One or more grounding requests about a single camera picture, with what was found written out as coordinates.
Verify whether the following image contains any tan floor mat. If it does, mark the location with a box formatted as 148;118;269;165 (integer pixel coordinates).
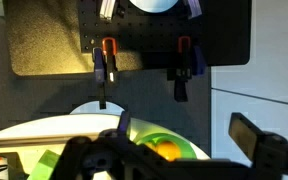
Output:
6;0;142;77

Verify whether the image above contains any yellow toy fruit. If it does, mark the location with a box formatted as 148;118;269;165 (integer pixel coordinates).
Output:
156;140;182;162

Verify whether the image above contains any lime translucent block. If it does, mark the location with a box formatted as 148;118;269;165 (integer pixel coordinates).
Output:
27;149;61;180

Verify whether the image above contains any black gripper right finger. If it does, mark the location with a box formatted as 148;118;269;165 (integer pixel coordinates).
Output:
228;112;288;180

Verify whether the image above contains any green plastic bowl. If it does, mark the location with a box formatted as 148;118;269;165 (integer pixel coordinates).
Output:
134;132;198;162

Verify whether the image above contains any silver clamp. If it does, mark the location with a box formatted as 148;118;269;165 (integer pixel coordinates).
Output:
98;0;126;22

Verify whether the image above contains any purple clamp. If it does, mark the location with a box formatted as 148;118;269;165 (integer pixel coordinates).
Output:
183;0;203;20

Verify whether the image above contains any wooden tray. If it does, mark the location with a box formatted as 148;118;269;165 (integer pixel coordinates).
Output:
0;133;105;180

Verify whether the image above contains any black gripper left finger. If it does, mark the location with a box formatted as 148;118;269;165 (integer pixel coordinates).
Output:
55;129;172;180

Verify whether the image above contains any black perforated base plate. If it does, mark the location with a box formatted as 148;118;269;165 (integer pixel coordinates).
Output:
77;0;252;67

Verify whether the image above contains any orange handled bar clamp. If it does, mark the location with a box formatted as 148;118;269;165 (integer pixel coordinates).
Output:
166;35;207;103
93;36;120;111

